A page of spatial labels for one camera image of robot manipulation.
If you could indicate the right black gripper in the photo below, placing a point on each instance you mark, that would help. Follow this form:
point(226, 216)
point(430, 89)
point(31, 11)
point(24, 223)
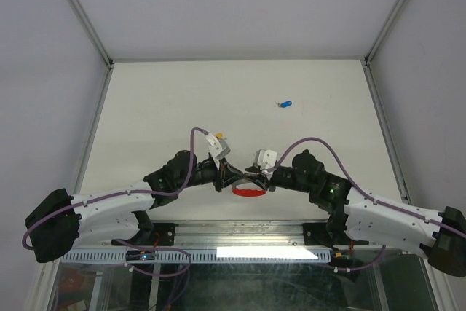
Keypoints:
point(263, 181)

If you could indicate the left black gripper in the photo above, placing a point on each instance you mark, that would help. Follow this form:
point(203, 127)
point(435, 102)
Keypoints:
point(220, 173)

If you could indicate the red handle keyring holder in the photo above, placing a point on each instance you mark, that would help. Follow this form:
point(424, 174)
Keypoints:
point(243, 188)

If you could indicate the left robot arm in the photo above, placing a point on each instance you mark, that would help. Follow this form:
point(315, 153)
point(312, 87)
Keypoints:
point(63, 221)

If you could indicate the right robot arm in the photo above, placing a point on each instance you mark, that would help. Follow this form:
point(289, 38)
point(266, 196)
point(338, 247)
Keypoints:
point(347, 207)

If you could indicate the blue tag key far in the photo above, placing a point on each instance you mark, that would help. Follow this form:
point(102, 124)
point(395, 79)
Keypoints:
point(284, 104)

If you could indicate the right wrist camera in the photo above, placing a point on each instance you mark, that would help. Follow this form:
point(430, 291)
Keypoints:
point(265, 161)

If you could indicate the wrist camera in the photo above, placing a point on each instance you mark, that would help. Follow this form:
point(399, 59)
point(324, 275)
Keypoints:
point(265, 161)
point(217, 147)

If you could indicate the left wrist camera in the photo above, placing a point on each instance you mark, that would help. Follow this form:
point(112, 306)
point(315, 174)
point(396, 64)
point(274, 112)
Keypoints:
point(217, 147)

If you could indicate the aluminium mounting rail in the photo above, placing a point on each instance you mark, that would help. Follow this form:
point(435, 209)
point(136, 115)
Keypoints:
point(198, 234)

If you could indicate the white slotted cable duct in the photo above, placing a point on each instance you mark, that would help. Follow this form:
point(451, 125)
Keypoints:
point(221, 255)

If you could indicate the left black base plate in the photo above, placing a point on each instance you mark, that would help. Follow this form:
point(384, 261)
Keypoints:
point(160, 232)

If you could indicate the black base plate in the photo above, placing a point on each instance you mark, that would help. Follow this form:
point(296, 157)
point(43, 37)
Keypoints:
point(160, 232)
point(315, 233)

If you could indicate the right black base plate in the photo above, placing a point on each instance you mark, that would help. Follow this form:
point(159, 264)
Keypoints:
point(315, 233)

